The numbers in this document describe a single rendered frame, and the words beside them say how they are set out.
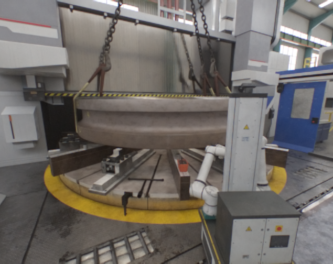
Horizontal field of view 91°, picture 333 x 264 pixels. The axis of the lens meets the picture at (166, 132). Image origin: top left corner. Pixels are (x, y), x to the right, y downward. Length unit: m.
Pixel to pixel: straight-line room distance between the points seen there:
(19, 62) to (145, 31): 3.76
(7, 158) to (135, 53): 4.58
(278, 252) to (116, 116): 2.88
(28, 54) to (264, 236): 3.89
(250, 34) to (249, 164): 5.45
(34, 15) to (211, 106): 3.52
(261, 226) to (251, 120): 0.90
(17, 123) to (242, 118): 4.90
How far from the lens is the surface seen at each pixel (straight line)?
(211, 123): 3.25
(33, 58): 3.63
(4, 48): 3.72
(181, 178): 2.35
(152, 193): 2.68
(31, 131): 5.27
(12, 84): 4.67
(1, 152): 5.95
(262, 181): 2.32
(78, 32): 5.70
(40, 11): 4.25
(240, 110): 1.70
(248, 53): 6.64
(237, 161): 1.81
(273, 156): 4.21
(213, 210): 2.12
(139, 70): 5.78
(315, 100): 7.00
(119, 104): 3.04
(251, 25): 6.86
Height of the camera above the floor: 1.73
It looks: 11 degrees down
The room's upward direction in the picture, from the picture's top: straight up
